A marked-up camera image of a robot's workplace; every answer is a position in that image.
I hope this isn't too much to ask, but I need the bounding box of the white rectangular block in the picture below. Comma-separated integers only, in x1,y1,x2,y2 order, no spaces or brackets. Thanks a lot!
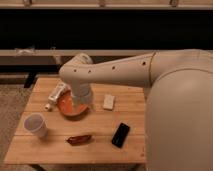
103,94,115,110

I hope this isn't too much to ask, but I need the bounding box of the orange bowl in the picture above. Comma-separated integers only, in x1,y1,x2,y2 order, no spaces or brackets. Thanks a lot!
57,90,88,117

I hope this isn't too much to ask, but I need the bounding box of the wooden table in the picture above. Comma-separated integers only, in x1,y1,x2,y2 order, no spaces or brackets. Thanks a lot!
4,78,146,171

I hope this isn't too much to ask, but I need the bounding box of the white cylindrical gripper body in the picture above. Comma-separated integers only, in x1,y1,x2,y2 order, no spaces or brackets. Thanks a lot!
71,84,93,105

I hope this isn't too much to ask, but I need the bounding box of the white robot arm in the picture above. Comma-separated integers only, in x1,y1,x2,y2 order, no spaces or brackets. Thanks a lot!
60,49,213,171

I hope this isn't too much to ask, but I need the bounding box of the black rectangular eraser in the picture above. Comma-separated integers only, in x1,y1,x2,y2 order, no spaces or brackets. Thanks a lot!
111,123,130,148

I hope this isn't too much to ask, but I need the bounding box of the dark red snack bar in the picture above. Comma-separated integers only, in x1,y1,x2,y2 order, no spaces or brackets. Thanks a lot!
67,135,92,145

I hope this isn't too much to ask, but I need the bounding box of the white tube bottle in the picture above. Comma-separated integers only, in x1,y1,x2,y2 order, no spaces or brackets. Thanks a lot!
45,82,69,111

